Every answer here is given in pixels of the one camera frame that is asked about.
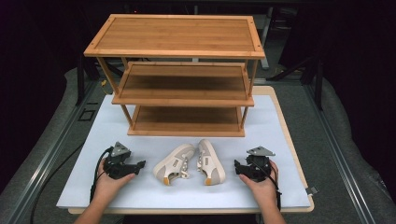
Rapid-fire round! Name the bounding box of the wooden three-tier shoe rack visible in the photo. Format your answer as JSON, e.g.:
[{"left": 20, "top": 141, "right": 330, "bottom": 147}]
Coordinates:
[{"left": 83, "top": 13, "right": 266, "bottom": 138}]

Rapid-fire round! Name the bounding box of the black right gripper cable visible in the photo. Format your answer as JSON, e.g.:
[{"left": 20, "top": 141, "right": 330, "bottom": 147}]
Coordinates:
[{"left": 248, "top": 158, "right": 283, "bottom": 213}]

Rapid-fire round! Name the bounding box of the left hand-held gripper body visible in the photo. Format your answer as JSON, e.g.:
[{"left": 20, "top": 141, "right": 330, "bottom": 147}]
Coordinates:
[{"left": 103, "top": 141, "right": 138, "bottom": 181}]

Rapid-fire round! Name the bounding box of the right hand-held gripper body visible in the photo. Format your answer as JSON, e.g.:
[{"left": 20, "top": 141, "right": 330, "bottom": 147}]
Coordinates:
[{"left": 244, "top": 146, "right": 276, "bottom": 183}]

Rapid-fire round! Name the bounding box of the person's right hand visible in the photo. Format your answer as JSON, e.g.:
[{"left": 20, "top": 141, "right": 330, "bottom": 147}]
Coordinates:
[{"left": 238, "top": 160, "right": 281, "bottom": 208}]

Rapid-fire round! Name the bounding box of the person's left hand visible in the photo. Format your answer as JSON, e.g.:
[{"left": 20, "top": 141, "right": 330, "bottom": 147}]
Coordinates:
[{"left": 93, "top": 159, "right": 136, "bottom": 205}]

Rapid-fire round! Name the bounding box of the beige sneaker with white laces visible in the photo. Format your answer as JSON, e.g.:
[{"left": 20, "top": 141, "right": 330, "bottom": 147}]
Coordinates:
[
  {"left": 196, "top": 138, "right": 227, "bottom": 187},
  {"left": 152, "top": 143, "right": 197, "bottom": 187}
]

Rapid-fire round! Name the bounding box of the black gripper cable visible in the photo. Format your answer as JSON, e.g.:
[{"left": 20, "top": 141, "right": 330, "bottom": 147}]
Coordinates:
[
  {"left": 248, "top": 158, "right": 283, "bottom": 213},
  {"left": 29, "top": 147, "right": 114, "bottom": 224}
]

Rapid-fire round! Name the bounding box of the grey metal rail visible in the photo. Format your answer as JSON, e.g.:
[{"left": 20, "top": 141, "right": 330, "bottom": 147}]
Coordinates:
[
  {"left": 5, "top": 79, "right": 105, "bottom": 224},
  {"left": 303, "top": 83, "right": 378, "bottom": 224}
]

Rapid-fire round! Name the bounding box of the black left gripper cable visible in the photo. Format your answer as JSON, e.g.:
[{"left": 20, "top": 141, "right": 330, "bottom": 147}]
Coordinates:
[{"left": 29, "top": 147, "right": 114, "bottom": 224}]

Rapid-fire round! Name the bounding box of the white table sheet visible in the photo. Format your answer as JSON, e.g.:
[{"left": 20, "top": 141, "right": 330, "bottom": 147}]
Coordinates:
[{"left": 56, "top": 93, "right": 312, "bottom": 210}]

